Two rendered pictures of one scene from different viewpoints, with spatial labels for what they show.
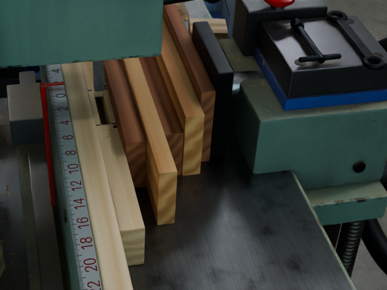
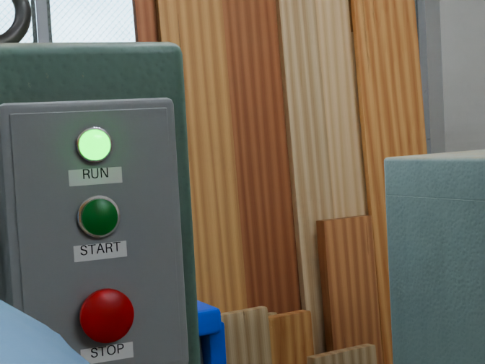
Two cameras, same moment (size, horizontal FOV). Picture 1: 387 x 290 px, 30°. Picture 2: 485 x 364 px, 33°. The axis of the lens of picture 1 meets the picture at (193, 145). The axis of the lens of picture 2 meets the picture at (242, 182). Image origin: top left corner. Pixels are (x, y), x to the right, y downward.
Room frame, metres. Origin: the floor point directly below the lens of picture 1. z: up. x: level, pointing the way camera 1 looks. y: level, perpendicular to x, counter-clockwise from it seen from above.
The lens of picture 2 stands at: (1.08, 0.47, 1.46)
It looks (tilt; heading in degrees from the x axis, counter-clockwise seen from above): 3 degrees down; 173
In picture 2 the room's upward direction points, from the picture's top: 3 degrees counter-clockwise
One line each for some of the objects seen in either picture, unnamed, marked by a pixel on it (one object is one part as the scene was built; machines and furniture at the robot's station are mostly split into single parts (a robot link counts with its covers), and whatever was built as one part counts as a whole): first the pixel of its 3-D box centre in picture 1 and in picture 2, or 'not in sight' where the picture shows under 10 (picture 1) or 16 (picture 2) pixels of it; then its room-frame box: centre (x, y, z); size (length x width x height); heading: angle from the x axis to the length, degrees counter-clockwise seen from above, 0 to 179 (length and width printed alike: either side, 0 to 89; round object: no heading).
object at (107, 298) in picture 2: not in sight; (107, 315); (0.62, 0.45, 1.36); 0.03 x 0.01 x 0.03; 106
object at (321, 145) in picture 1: (298, 109); not in sight; (0.58, -0.10, 0.92); 0.15 x 0.13 x 0.09; 16
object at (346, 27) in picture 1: (354, 38); not in sight; (0.57, -0.14, 1.00); 0.10 x 0.02 x 0.01; 16
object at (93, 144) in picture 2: not in sight; (94, 144); (0.62, 0.45, 1.46); 0.02 x 0.01 x 0.02; 106
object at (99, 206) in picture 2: not in sight; (99, 217); (0.62, 0.45, 1.42); 0.02 x 0.01 x 0.02; 106
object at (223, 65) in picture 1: (239, 84); not in sight; (0.56, -0.04, 0.95); 0.09 x 0.07 x 0.09; 16
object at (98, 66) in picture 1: (98, 65); not in sight; (0.54, 0.09, 0.97); 0.01 x 0.01 x 0.05; 16
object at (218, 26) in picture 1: (207, 39); not in sight; (0.69, -0.01, 0.92); 0.04 x 0.03 x 0.04; 96
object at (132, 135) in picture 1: (116, 93); not in sight; (0.57, 0.08, 0.93); 0.22 x 0.02 x 0.05; 16
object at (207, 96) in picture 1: (185, 79); not in sight; (0.58, 0.01, 0.94); 0.16 x 0.01 x 0.08; 16
